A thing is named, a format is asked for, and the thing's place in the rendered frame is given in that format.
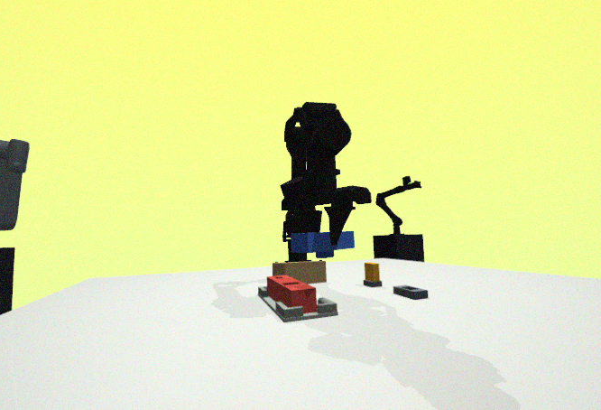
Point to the red toy airplane fuselage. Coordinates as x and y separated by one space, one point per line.
292 292

